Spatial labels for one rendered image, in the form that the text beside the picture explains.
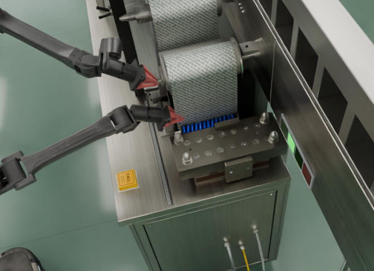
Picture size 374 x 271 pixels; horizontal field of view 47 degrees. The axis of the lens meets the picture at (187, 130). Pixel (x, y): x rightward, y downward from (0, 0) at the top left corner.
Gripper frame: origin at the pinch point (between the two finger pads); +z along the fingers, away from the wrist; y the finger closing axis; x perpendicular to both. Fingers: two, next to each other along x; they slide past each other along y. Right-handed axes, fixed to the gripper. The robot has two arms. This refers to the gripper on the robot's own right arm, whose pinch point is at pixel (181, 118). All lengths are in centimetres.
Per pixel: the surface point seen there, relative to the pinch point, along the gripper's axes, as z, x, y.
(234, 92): 14.0, 16.8, 0.3
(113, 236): 11, -117, -16
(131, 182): -13.6, -24.7, 12.5
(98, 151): 9, -119, -79
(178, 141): -1.6, -3.6, 8.4
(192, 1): -4.0, 33.4, -25.3
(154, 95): -9.7, 1.9, -8.4
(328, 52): -1, 63, 38
